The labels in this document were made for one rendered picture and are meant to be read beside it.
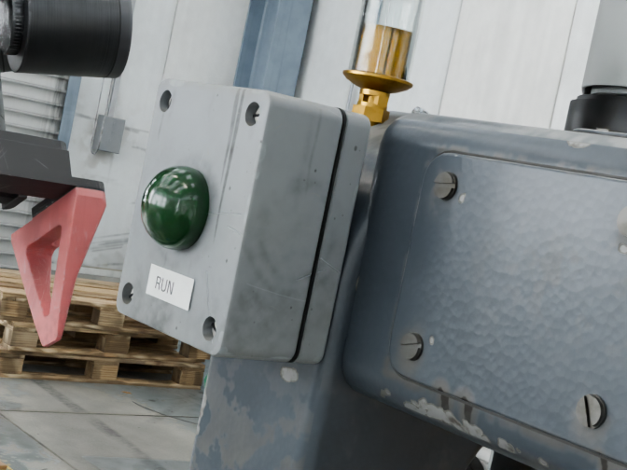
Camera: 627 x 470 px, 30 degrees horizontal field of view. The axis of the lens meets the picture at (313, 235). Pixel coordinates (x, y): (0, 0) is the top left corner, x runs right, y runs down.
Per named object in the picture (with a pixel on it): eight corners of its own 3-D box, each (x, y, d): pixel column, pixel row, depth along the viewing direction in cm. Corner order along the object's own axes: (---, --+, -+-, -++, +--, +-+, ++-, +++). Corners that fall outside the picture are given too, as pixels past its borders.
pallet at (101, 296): (-61, 286, 639) (-55, 260, 639) (139, 307, 717) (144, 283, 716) (4, 323, 568) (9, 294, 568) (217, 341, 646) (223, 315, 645)
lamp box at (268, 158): (112, 311, 44) (159, 76, 44) (211, 320, 47) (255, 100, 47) (217, 359, 38) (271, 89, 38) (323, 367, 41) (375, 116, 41)
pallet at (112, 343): (-54, 313, 643) (-49, 287, 642) (138, 330, 718) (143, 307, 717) (6, 350, 577) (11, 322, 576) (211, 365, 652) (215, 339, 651)
